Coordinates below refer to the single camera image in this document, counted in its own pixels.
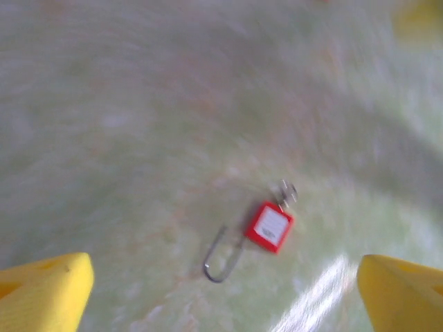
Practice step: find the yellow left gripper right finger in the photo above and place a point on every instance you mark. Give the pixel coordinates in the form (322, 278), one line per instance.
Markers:
(405, 297)

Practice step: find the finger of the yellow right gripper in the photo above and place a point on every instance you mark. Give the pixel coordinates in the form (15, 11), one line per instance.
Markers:
(422, 19)

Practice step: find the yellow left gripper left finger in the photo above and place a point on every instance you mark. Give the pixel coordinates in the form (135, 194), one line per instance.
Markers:
(41, 297)

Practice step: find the red padlock with white label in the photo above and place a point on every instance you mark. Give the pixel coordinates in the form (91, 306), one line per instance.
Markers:
(270, 226)

